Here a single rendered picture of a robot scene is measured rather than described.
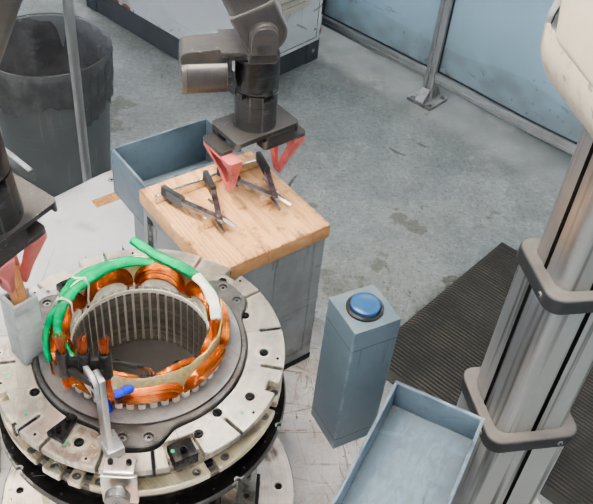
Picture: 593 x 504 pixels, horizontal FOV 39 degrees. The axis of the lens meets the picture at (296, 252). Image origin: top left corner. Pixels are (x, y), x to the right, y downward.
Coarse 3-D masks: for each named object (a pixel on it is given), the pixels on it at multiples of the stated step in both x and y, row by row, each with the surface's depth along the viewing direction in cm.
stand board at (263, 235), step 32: (160, 192) 117; (192, 192) 118; (224, 192) 118; (288, 192) 119; (160, 224) 115; (192, 224) 113; (224, 224) 113; (256, 224) 114; (288, 224) 114; (320, 224) 115; (224, 256) 109; (256, 256) 109
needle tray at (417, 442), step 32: (384, 416) 95; (416, 416) 97; (448, 416) 95; (384, 448) 94; (416, 448) 94; (448, 448) 94; (352, 480) 90; (384, 480) 91; (416, 480) 91; (448, 480) 91
